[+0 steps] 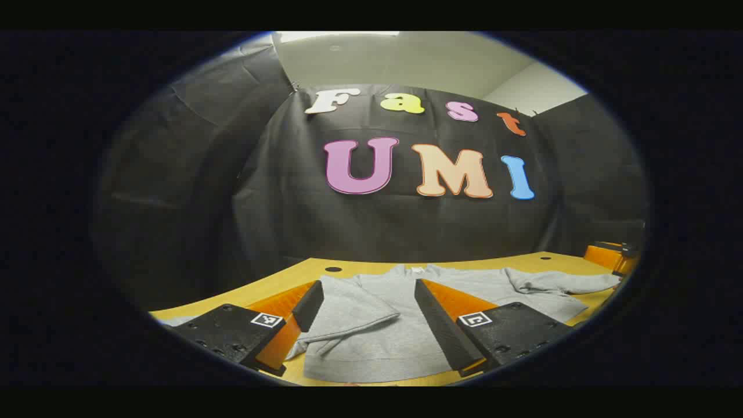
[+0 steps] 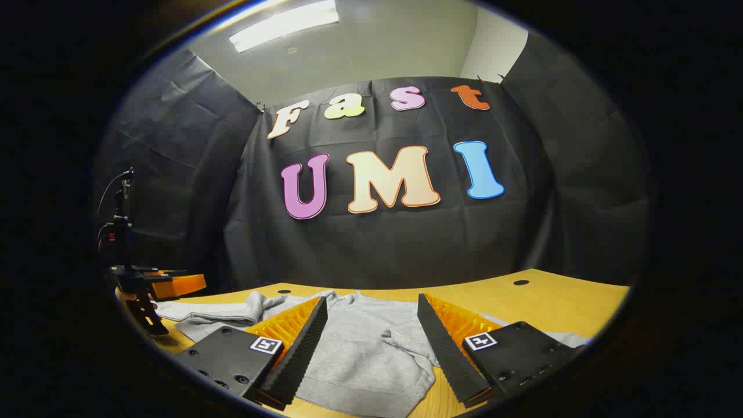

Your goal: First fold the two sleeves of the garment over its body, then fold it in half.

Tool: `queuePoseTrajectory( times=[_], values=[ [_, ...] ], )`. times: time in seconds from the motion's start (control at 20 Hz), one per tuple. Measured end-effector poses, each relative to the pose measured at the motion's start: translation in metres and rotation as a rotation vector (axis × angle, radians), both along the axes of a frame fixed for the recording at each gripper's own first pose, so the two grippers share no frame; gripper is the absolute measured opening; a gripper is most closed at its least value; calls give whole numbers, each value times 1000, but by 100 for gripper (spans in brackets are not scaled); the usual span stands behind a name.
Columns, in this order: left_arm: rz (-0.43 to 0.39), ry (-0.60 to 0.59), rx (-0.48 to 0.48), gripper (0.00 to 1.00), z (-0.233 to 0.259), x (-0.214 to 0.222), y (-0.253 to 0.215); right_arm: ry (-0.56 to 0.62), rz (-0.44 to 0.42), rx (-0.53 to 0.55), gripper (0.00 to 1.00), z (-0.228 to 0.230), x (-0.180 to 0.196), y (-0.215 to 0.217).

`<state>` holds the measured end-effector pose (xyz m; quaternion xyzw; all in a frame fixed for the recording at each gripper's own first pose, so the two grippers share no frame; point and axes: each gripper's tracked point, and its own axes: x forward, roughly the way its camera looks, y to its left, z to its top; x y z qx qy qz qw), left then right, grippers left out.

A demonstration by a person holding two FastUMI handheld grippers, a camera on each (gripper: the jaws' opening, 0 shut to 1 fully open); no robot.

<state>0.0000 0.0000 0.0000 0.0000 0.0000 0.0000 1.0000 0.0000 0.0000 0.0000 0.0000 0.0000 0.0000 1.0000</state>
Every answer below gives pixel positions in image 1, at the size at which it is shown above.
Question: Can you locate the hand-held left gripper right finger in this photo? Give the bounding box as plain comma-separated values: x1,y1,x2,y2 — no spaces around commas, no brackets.
414,278,576,375

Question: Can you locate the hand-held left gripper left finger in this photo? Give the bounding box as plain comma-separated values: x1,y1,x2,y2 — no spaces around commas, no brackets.
165,280,324,378

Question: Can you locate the grey sweatshirt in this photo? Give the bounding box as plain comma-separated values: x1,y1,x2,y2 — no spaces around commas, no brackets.
157,264,623,384

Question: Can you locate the black backdrop cloth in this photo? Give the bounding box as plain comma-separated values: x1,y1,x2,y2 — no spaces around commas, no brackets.
93,38,650,311

